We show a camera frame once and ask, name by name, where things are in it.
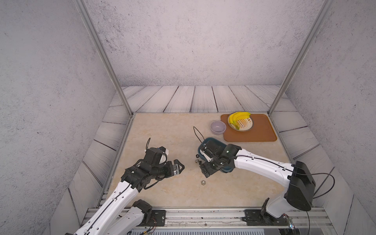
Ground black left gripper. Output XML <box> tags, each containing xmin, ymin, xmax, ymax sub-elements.
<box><xmin>150</xmin><ymin>158</ymin><xmax>186</xmax><ymax>181</ymax></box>

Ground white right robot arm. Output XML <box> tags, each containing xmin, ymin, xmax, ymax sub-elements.
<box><xmin>199</xmin><ymin>141</ymin><xmax>316</xmax><ymax>218</ymax></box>

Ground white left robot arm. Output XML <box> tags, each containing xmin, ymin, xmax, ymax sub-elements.
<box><xmin>75</xmin><ymin>159</ymin><xmax>185</xmax><ymax>235</ymax></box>

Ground teal plastic storage box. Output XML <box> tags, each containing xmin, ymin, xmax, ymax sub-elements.
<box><xmin>197</xmin><ymin>138</ymin><xmax>234</xmax><ymax>178</ymax></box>

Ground lilac grey bowl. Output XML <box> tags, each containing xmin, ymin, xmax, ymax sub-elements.
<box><xmin>210</xmin><ymin>120</ymin><xmax>227</xmax><ymax>135</ymax></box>

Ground yellow banana bunch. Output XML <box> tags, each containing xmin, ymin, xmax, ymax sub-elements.
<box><xmin>228</xmin><ymin>112</ymin><xmax>251</xmax><ymax>128</ymax></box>

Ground patterned ceramic plate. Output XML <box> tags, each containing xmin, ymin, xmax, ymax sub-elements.
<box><xmin>227</xmin><ymin>117</ymin><xmax>254</xmax><ymax>132</ymax></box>

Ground brown plastic tray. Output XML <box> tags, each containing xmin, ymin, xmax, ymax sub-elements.
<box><xmin>221</xmin><ymin>114</ymin><xmax>277</xmax><ymax>143</ymax></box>

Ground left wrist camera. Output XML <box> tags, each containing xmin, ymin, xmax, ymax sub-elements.
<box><xmin>144</xmin><ymin>146</ymin><xmax>169</xmax><ymax>165</ymax></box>

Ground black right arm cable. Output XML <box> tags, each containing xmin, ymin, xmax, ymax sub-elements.
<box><xmin>192</xmin><ymin>126</ymin><xmax>336</xmax><ymax>235</ymax></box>

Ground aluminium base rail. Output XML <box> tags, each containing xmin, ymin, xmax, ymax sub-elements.
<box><xmin>76</xmin><ymin>207</ymin><xmax>336</xmax><ymax>235</ymax></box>

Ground aluminium frame post left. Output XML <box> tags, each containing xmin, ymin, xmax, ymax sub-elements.
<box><xmin>73</xmin><ymin>0</ymin><xmax>133</xmax><ymax>116</ymax></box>

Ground aluminium frame post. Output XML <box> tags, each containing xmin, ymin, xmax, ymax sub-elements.
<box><xmin>73</xmin><ymin>0</ymin><xmax>133</xmax><ymax>116</ymax></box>
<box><xmin>267</xmin><ymin>0</ymin><xmax>334</xmax><ymax>117</ymax></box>

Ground aluminium frame post right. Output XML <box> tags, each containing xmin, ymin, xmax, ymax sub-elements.
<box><xmin>267</xmin><ymin>0</ymin><xmax>334</xmax><ymax>117</ymax></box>

